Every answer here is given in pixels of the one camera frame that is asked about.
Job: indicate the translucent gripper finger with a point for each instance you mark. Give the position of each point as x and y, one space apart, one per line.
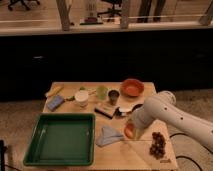
137 133

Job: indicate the orange apple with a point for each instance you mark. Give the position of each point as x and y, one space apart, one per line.
129 131

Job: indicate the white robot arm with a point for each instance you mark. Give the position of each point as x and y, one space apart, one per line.
161 106

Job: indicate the small metal cup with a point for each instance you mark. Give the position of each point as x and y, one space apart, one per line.
113 96

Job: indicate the translucent green cup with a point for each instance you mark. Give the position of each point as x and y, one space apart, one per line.
101 92

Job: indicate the white paper cup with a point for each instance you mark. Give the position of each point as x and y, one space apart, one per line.
81 97

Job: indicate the dark brown bowl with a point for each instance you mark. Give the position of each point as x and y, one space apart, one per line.
136 107

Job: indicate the bunch of dark grapes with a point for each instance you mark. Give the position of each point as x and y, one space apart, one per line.
157 148

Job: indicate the small black white object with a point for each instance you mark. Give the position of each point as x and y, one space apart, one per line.
122 112

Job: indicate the folded blue-grey cloth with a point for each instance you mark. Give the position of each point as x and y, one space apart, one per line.
108 136

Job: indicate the orange bowl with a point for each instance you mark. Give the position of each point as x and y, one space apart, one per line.
132 87

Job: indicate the green plastic tray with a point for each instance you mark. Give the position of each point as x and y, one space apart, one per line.
62 140

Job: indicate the blue sponge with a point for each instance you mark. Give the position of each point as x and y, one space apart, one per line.
55 102

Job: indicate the yellow banana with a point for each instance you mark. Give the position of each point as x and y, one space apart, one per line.
53 91

